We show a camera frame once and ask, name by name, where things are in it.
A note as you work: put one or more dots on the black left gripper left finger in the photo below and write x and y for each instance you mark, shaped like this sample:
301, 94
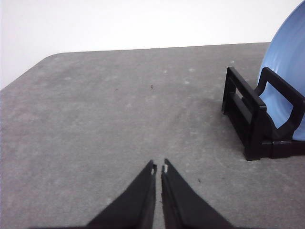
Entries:
134, 207

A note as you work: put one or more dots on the black plastic dish rack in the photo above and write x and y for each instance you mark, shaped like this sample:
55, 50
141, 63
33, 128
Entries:
249, 118

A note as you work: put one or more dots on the blue round plate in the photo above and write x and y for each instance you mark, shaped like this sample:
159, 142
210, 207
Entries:
284, 53

